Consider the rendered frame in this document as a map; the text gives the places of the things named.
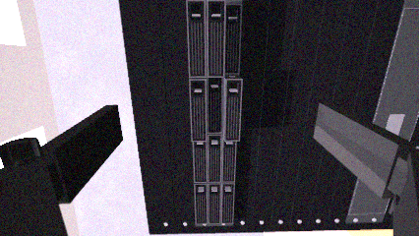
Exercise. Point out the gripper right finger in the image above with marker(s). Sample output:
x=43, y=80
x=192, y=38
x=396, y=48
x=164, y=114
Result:
x=387, y=163

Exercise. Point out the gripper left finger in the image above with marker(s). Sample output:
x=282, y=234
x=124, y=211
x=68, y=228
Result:
x=28, y=203

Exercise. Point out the black metal rack frame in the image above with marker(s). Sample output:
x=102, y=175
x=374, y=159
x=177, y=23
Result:
x=361, y=55

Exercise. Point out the tan wooden board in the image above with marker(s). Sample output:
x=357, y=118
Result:
x=370, y=232

